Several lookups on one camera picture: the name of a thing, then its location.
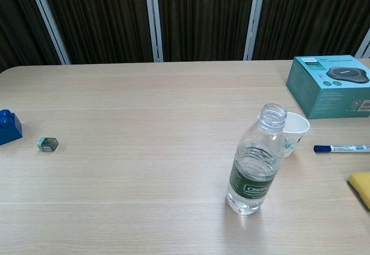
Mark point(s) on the clear green-label water bottle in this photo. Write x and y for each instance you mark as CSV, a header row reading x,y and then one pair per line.
x,y
251,185

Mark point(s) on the white flower-print paper cup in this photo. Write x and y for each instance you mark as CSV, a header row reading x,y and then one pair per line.
x,y
298,127

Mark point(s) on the dark pleated curtain panel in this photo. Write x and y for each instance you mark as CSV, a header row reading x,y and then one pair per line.
x,y
312,15
17,20
101,18
205,18

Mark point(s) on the teal speaker product box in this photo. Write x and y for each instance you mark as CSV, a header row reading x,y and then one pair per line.
x,y
312,93

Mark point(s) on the small green pencil sharpener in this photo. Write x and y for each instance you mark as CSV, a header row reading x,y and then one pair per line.
x,y
47,144

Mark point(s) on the blue-capped whiteboard marker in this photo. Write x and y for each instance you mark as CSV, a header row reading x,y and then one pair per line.
x,y
341,149

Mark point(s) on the blue toy building brick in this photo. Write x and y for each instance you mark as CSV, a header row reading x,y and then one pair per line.
x,y
10,129

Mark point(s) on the yellow sponge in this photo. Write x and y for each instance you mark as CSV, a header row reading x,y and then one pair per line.
x,y
361,187

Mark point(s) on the white partition frame post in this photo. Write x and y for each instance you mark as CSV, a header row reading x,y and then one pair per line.
x,y
49,20
364,45
254,20
153,20

